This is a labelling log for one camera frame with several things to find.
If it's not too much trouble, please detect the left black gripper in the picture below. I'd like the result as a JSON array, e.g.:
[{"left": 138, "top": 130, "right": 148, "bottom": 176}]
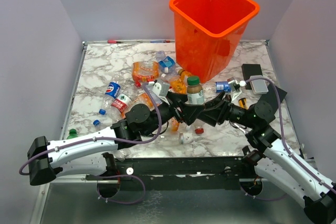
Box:
[{"left": 143, "top": 91, "right": 205, "bottom": 136}]

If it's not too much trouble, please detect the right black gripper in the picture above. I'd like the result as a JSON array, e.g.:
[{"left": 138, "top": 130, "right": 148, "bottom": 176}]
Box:
[{"left": 198, "top": 90, "right": 256, "bottom": 129}]

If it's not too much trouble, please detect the red cap clear bottle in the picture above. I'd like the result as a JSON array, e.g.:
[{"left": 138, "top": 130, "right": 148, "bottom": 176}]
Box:
[{"left": 193, "top": 120, "right": 204, "bottom": 135}]

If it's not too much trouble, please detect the green cap coffee bottle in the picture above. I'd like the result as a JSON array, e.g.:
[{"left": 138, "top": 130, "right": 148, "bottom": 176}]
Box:
[{"left": 186, "top": 76, "right": 205, "bottom": 105}]

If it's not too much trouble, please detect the blue label slim bottle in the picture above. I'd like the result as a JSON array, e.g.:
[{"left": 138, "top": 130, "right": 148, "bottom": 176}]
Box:
[{"left": 203, "top": 81, "right": 232, "bottom": 93}]

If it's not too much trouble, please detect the large orange label bottle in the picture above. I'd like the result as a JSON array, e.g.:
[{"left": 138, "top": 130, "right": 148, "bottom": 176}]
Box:
[{"left": 168, "top": 76, "right": 187, "bottom": 94}]

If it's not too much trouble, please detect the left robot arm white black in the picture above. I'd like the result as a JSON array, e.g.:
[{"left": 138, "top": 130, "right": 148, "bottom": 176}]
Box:
[{"left": 25, "top": 92, "right": 206, "bottom": 186}]

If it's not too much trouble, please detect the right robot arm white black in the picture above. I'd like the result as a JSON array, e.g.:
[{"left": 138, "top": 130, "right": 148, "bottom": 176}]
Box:
[{"left": 198, "top": 99, "right": 335, "bottom": 223}]

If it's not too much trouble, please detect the orange plastic bin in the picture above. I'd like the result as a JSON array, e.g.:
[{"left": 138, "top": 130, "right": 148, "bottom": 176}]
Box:
[{"left": 169, "top": 0, "right": 260, "bottom": 82}]

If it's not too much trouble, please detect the silver wrench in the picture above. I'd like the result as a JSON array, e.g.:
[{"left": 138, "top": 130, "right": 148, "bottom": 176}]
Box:
[{"left": 230, "top": 122, "right": 247, "bottom": 131}]

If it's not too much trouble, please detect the orange juice small bottle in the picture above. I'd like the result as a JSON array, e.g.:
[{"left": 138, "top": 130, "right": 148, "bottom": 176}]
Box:
[{"left": 178, "top": 69, "right": 193, "bottom": 81}]

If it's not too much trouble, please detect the grey small case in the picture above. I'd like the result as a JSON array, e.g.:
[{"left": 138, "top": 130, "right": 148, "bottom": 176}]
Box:
[{"left": 249, "top": 75, "right": 268, "bottom": 95}]

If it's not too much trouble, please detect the light blue label bottle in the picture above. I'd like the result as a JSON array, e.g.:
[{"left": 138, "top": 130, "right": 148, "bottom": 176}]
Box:
[{"left": 155, "top": 50, "right": 176, "bottom": 73}]

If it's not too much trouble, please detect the black flat box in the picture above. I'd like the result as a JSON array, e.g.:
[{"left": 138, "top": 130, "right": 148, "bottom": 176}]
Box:
[{"left": 241, "top": 63, "right": 263, "bottom": 81}]

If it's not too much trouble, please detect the black square pad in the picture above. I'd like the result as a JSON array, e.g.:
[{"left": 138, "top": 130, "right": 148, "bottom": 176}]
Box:
[{"left": 260, "top": 84, "right": 287, "bottom": 113}]

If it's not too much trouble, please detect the red white label bottle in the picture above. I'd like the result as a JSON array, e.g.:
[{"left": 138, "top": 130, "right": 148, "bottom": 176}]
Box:
[{"left": 109, "top": 92, "right": 132, "bottom": 121}]

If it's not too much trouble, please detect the Pepsi bottle blue cap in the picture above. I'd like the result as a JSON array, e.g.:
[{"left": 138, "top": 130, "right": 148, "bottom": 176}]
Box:
[{"left": 99, "top": 72, "right": 123, "bottom": 115}]

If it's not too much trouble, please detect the blue red pen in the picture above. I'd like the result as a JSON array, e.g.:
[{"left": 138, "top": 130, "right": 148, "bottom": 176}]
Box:
[{"left": 150, "top": 40, "right": 171, "bottom": 44}]

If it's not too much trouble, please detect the clear bottle at table edge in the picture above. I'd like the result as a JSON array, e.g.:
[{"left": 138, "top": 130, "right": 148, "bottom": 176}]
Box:
[{"left": 113, "top": 148, "right": 131, "bottom": 162}]

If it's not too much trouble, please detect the small blue cap bottle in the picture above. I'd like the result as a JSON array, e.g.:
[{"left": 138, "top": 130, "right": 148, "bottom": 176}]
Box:
[{"left": 93, "top": 120, "right": 101, "bottom": 127}]

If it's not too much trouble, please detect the red marker pen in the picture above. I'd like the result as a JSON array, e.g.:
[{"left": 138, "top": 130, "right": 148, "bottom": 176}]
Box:
[{"left": 107, "top": 40, "right": 123, "bottom": 44}]

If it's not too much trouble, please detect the green plastic bottle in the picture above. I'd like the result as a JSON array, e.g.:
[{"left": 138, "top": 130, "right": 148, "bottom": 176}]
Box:
[{"left": 66, "top": 129, "right": 78, "bottom": 140}]

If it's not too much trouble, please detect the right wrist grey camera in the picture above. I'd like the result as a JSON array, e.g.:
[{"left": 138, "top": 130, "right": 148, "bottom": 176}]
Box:
[{"left": 227, "top": 78, "right": 246, "bottom": 102}]

